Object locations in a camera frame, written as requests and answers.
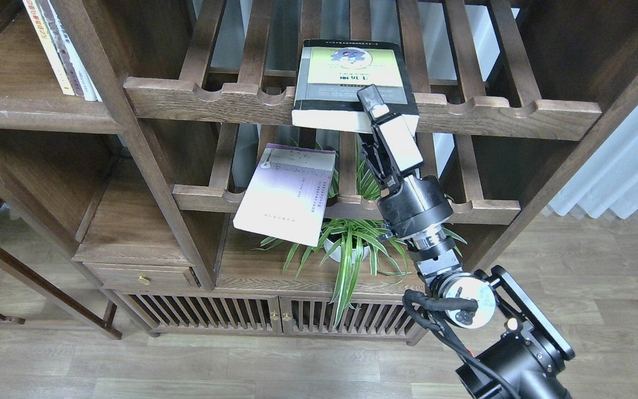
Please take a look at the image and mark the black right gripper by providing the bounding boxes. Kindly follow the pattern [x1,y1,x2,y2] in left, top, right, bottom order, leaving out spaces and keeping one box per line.
[357,84,424,195]

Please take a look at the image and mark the green and black thick book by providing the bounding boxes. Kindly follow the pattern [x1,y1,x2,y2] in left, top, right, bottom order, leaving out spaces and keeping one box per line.
[291,39,419,134]

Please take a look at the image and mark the colourful 300 paperback book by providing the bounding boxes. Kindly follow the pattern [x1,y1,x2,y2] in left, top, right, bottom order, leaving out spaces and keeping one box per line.
[23,1,83,96]

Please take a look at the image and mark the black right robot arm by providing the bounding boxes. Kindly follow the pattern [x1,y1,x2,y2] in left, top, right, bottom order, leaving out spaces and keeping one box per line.
[357,84,575,398]

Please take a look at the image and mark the wooden furniture at left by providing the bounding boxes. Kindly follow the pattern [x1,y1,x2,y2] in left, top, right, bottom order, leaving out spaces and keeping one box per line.
[0,199,122,339]

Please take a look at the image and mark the lavender white paperback book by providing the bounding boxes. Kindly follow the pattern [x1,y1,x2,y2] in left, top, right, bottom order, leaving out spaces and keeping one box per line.
[233,144,335,247]

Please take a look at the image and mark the spider plant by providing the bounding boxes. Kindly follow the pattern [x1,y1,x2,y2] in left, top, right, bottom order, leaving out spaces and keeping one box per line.
[253,136,468,329]

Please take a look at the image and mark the white plant pot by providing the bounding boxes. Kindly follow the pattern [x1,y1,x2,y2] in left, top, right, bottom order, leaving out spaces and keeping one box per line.
[323,233,370,263]

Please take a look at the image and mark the white upright book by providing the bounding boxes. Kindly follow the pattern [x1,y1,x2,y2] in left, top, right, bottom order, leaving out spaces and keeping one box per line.
[88,75,103,102]
[51,5,101,101]

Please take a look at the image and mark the brass drawer knob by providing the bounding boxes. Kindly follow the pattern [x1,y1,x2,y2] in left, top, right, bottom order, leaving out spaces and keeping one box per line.
[137,274,151,286]

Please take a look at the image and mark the dark wooden bookshelf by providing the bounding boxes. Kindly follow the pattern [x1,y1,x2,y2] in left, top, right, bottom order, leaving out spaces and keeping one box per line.
[0,1,638,345]

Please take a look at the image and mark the white curtain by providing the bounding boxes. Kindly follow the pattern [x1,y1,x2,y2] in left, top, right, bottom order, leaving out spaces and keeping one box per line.
[547,106,638,219]

